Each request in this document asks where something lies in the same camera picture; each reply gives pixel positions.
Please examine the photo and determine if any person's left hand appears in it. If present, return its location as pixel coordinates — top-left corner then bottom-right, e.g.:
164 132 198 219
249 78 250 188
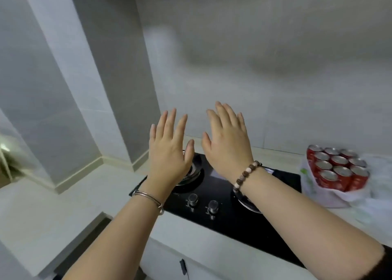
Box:
139 108 196 202

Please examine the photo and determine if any person's right hand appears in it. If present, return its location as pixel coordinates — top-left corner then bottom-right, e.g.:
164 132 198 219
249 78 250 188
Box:
201 101 255 183

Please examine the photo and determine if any group of red cans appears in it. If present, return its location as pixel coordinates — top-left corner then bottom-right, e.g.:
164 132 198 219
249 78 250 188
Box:
306 144 370 193

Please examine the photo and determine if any person's left forearm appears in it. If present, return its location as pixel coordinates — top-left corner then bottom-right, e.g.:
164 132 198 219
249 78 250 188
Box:
62 191 166 280

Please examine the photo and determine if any person's right forearm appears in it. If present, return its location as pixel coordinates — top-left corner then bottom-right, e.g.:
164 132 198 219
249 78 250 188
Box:
242 166 385 280

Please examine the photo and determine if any person's black right sleeve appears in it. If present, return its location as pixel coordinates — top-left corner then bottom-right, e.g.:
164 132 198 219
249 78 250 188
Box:
358 244 392 280

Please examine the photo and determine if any silver bangle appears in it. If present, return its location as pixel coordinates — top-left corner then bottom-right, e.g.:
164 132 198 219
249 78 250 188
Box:
132 189 165 216

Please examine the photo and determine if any black stove knob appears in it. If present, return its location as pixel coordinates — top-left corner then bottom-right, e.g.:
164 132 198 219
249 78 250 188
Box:
205 200 220 221
186 193 200 213

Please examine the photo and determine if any black glass gas hob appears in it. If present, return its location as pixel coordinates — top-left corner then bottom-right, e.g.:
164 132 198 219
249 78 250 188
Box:
129 153 307 268

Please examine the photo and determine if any dark grey cabinet panel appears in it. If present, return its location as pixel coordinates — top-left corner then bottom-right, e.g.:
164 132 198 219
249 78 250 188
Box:
53 217 147 280

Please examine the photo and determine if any clear red print plastic bag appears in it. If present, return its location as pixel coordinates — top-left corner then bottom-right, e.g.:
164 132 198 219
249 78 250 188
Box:
346 154 392 238

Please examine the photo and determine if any brown white beaded bracelet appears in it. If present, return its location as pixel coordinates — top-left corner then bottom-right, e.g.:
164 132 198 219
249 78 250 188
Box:
232 160 263 195

